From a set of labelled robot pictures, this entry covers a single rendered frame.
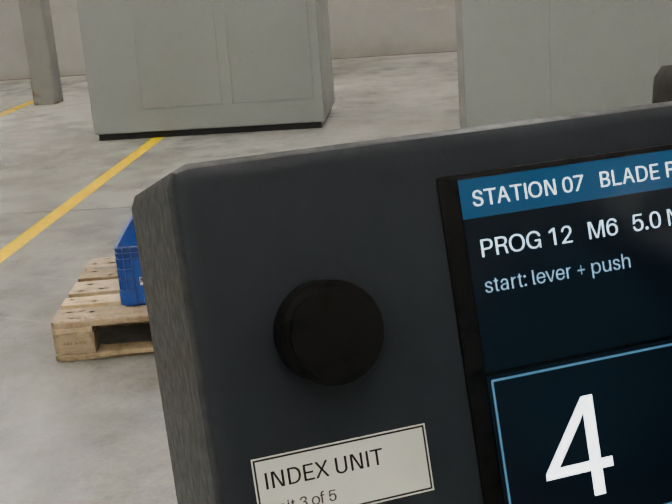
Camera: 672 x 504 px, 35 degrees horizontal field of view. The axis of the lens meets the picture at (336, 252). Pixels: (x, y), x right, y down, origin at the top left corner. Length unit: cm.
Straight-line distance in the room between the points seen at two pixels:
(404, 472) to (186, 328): 7
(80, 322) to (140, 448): 79
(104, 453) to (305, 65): 532
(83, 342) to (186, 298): 346
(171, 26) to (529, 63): 294
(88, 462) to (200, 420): 274
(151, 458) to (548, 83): 411
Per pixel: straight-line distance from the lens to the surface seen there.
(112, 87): 831
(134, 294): 377
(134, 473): 292
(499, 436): 31
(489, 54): 641
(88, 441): 315
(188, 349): 29
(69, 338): 375
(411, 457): 30
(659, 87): 132
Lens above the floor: 131
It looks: 16 degrees down
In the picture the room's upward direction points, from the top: 4 degrees counter-clockwise
